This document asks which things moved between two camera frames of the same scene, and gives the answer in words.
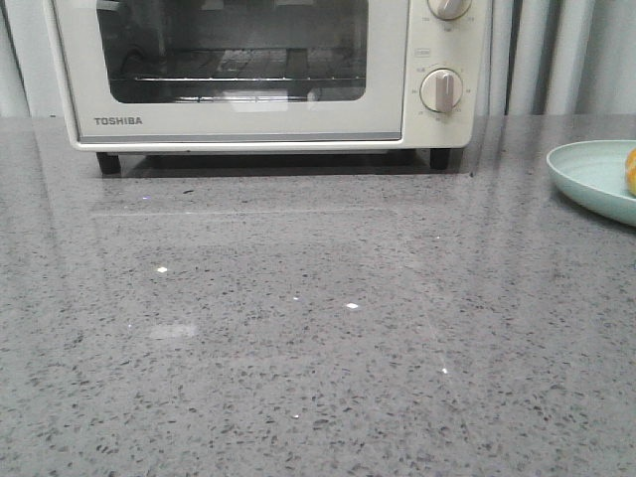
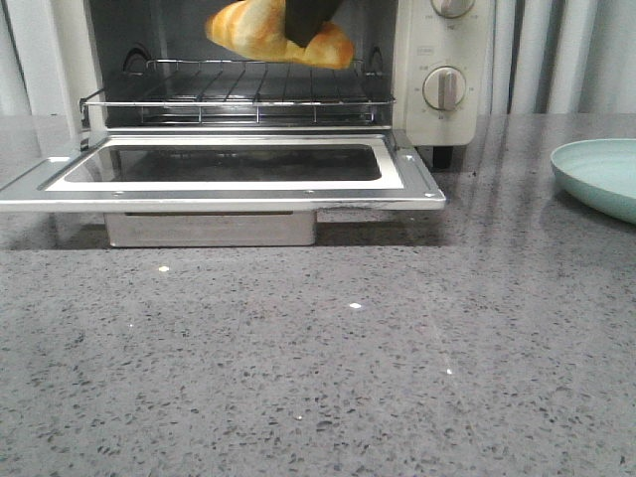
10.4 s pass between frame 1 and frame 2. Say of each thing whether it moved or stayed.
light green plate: stayed
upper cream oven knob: stayed
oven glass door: moved
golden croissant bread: moved
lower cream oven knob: stayed
